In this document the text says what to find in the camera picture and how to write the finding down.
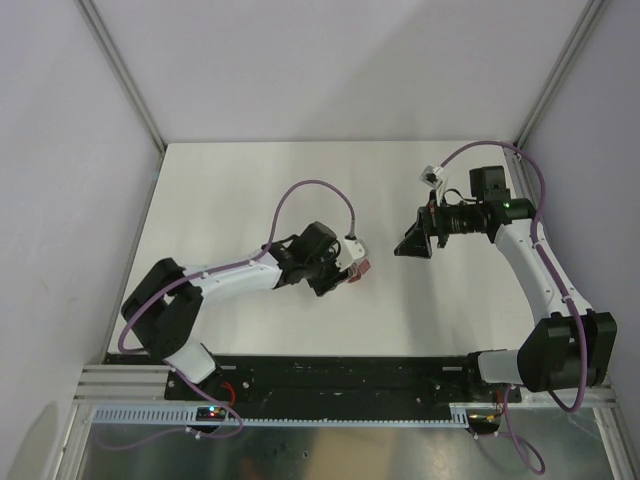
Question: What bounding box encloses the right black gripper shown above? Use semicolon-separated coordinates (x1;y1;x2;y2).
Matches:
395;190;485;259

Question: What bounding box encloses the red weekly pill organizer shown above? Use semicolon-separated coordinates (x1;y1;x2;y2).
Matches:
348;258;371;283

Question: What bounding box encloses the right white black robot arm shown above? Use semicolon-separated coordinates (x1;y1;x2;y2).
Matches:
394;166;617;401

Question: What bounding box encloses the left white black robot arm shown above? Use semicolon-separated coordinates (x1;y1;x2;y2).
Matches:
121;221;366;399

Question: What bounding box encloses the shiny metal front plate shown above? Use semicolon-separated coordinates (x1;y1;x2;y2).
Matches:
74;407;616;480

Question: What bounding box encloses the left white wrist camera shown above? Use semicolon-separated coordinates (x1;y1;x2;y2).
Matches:
336;237;367;270

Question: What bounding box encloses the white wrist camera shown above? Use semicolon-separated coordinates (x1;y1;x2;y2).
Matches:
420;165;448;203
336;237;367;270

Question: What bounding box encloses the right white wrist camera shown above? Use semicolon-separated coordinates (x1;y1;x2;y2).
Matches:
420;165;448;203

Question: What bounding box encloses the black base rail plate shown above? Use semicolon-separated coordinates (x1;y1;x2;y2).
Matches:
164;355;505;423

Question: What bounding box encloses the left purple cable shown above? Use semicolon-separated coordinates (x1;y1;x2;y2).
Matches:
94;179;357;449

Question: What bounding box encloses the grey slotted cable duct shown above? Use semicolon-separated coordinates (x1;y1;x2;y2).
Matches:
89;403;516;429

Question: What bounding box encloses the right aluminium frame post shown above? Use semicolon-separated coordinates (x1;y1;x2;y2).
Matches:
512;0;610;149

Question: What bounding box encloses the aluminium frame post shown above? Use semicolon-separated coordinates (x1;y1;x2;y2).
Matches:
74;0;167;154
512;0;610;149

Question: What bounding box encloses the left aluminium frame post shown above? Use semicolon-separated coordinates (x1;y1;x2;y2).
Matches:
74;0;167;154

